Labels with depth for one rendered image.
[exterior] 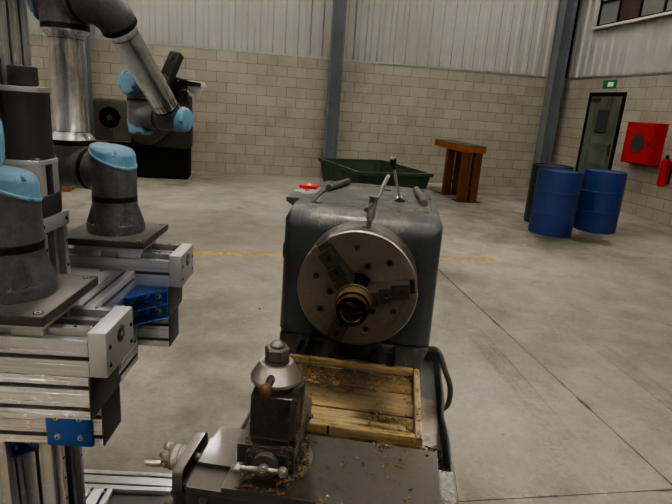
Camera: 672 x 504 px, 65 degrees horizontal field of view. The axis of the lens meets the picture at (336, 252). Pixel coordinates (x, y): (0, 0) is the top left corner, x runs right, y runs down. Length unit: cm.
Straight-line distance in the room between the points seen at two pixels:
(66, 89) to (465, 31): 1107
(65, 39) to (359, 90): 1014
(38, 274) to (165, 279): 49
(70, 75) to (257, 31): 990
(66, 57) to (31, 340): 79
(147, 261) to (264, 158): 993
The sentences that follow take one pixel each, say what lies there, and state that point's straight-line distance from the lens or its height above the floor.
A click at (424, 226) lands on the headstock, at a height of 123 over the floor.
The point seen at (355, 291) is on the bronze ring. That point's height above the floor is 112.
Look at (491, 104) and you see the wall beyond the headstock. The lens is 1243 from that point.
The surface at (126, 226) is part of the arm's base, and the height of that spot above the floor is 119.
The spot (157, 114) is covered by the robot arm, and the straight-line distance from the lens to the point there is 171.
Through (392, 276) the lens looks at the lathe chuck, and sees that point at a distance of 136.
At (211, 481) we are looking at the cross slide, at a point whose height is 96.
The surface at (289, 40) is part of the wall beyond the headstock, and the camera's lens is 1145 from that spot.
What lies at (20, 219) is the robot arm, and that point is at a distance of 107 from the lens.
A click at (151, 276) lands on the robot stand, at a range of 152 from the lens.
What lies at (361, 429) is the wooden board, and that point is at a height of 90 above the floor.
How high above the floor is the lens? 154
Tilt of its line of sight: 16 degrees down
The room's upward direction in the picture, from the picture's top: 4 degrees clockwise
